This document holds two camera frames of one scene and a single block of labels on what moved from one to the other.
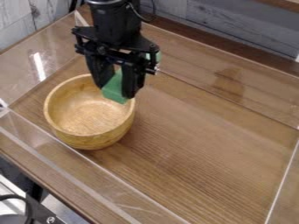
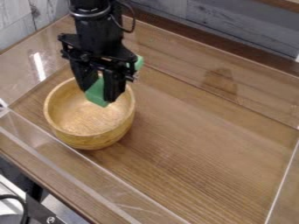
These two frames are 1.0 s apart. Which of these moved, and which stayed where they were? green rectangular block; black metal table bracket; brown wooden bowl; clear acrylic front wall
Moved: green rectangular block
Stayed: black metal table bracket; clear acrylic front wall; brown wooden bowl
